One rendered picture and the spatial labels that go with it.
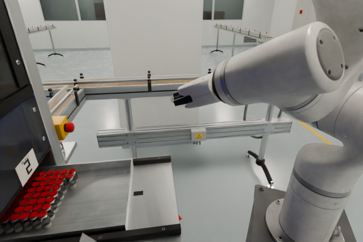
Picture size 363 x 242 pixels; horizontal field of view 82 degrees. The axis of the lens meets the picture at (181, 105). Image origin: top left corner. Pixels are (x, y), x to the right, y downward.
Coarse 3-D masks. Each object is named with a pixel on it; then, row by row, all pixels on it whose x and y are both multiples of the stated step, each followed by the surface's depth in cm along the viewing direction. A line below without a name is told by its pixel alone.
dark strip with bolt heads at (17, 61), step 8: (0, 0) 51; (0, 8) 50; (0, 16) 50; (0, 24) 50; (8, 24) 53; (0, 32) 50; (8, 32) 53; (8, 40) 53; (8, 48) 52; (16, 48) 56; (8, 56) 53; (16, 56) 55; (16, 64) 55; (16, 72) 55; (24, 72) 58; (16, 80) 55; (24, 80) 58
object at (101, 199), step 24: (48, 168) 72; (72, 168) 74; (96, 168) 75; (120, 168) 76; (72, 192) 66; (96, 192) 66; (120, 192) 66; (72, 216) 58; (96, 216) 58; (120, 216) 58; (0, 240) 49; (24, 240) 50
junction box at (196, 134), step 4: (204, 128) 167; (192, 132) 162; (196, 132) 163; (200, 132) 164; (204, 132) 164; (192, 136) 164; (196, 136) 164; (200, 136) 165; (204, 136) 165; (192, 140) 166; (196, 140) 166; (200, 140) 167
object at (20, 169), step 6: (30, 150) 58; (30, 156) 58; (30, 162) 58; (36, 162) 61; (18, 168) 53; (24, 168) 55; (30, 168) 58; (18, 174) 53; (24, 174) 55; (30, 174) 58; (24, 180) 55
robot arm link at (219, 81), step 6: (222, 66) 34; (216, 72) 35; (222, 72) 33; (216, 78) 34; (222, 78) 33; (216, 84) 34; (222, 84) 33; (222, 90) 34; (222, 96) 34; (228, 96) 33; (228, 102) 35; (234, 102) 34
